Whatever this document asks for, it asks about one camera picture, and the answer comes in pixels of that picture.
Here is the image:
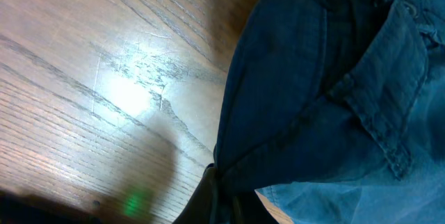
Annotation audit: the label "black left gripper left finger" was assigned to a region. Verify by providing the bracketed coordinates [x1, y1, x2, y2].
[173, 163, 218, 224]

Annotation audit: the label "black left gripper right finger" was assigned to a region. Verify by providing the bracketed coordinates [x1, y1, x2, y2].
[222, 182, 277, 224]

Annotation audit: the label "navy blue shorts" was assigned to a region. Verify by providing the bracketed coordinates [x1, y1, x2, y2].
[214, 0, 444, 223]

